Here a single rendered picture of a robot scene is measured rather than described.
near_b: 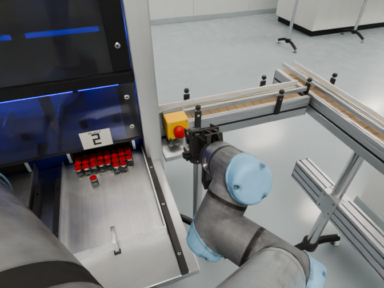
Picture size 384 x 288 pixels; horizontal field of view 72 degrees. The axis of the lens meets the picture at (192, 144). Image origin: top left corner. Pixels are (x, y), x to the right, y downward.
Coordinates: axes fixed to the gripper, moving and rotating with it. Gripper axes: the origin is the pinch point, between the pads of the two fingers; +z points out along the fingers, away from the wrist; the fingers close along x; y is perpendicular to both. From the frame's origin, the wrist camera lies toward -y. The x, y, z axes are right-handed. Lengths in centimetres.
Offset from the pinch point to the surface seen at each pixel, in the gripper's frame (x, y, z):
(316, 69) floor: -249, 0, 230
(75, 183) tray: 34.5, -9.1, 15.8
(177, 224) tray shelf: 8.3, -19.3, -6.2
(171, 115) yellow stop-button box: 1.4, 7.2, 14.1
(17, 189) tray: 51, -8, 19
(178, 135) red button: 1.1, 1.3, 9.5
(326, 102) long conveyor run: -66, 0, 20
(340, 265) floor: -87, -98, 30
